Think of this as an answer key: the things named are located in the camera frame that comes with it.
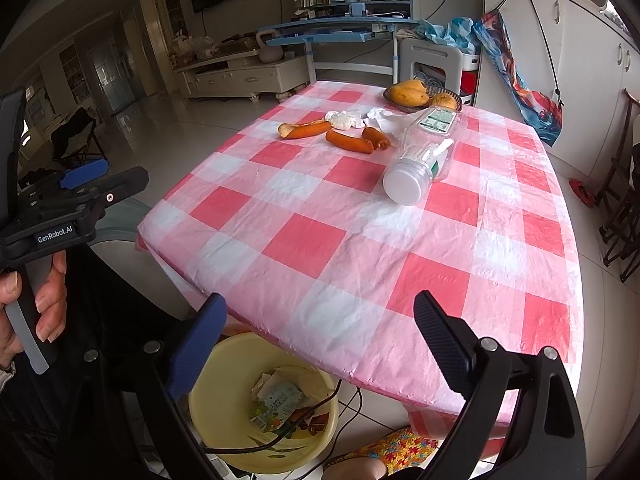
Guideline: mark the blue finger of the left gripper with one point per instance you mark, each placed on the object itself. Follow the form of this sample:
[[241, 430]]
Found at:
[[85, 173]]

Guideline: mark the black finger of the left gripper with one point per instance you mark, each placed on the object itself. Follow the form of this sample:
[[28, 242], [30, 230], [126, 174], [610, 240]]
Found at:
[[108, 191]]

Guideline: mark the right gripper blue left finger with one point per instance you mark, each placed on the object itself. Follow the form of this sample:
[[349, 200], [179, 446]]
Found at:
[[189, 359]]

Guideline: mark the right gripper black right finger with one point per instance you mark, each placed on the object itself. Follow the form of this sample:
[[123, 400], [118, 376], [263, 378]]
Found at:
[[452, 343]]

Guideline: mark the light blue drink carton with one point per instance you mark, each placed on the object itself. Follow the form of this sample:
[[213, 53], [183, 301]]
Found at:
[[274, 403]]

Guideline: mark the clear plastic bottle white cap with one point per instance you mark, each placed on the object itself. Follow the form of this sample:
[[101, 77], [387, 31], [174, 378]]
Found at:
[[426, 142]]

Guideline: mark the white tissue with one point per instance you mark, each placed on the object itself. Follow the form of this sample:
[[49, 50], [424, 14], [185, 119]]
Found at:
[[344, 120]]

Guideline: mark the white plastic bag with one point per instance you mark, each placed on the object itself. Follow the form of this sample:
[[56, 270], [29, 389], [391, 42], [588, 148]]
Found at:
[[387, 121]]

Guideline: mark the yellow trash bin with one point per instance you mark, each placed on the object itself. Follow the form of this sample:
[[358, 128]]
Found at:
[[221, 404]]

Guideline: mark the person's left hand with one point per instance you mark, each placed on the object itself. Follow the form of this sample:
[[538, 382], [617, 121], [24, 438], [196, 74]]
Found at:
[[33, 308]]

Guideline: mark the teal sofa seat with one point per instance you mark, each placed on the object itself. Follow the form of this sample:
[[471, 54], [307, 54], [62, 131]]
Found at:
[[120, 222]]

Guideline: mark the colourful slipper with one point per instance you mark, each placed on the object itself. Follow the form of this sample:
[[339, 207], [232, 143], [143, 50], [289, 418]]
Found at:
[[398, 450]]

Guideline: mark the cream TV cabinet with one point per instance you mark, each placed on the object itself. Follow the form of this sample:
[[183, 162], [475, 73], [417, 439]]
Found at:
[[241, 75]]

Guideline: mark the pink checkered tablecloth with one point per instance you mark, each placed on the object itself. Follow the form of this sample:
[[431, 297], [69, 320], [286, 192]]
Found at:
[[302, 242]]

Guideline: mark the pink kettlebell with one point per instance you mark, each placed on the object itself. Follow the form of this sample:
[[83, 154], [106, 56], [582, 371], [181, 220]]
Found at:
[[268, 54]]

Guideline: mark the dark folding chair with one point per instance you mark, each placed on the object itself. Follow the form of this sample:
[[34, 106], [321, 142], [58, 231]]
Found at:
[[619, 195]]

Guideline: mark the yellow mango right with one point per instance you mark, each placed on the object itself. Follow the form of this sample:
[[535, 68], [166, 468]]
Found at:
[[445, 100]]

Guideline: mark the yellow mango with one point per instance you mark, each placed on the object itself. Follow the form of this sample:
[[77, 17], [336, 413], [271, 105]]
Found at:
[[413, 84], [445, 100], [407, 97]]

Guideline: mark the colourful hanging bag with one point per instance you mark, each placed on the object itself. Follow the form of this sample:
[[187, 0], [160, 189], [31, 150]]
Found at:
[[541, 112]]

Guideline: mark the yellow mango left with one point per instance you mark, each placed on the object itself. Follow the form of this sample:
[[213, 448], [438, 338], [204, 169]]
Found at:
[[407, 97]]

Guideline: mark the blue children's study desk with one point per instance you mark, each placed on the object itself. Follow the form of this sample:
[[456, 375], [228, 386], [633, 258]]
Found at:
[[350, 23]]

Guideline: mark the yellow mango middle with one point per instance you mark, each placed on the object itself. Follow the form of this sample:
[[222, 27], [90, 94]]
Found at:
[[413, 84]]

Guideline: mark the light blue crumpled cloth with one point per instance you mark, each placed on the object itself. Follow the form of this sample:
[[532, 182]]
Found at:
[[458, 33]]

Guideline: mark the white sideboard cabinet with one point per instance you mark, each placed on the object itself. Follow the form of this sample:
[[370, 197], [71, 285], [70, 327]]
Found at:
[[569, 45]]

